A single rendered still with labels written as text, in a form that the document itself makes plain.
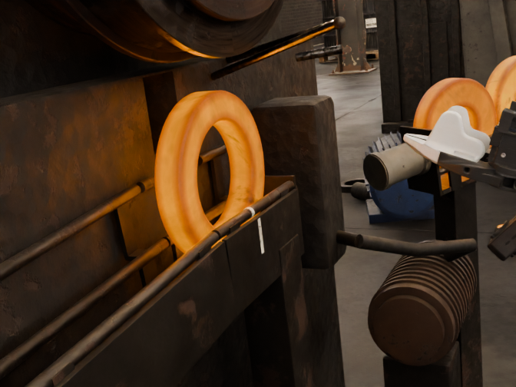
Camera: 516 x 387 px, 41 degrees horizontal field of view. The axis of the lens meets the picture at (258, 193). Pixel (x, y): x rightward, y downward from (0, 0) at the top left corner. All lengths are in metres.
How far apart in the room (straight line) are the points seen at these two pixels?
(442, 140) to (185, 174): 0.29
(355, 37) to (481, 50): 6.24
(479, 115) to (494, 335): 0.96
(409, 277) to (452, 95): 0.31
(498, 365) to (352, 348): 0.38
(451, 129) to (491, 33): 2.65
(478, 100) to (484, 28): 2.27
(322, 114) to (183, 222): 0.31
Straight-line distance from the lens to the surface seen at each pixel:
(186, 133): 0.69
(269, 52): 0.81
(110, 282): 0.65
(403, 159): 1.07
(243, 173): 0.81
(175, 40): 0.63
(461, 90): 1.14
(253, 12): 0.73
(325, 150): 0.93
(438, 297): 0.99
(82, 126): 0.67
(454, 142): 0.78
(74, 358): 0.53
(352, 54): 9.64
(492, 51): 3.43
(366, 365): 1.87
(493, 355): 1.92
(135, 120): 0.73
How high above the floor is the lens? 0.92
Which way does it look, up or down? 15 degrees down
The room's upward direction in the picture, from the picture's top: 7 degrees counter-clockwise
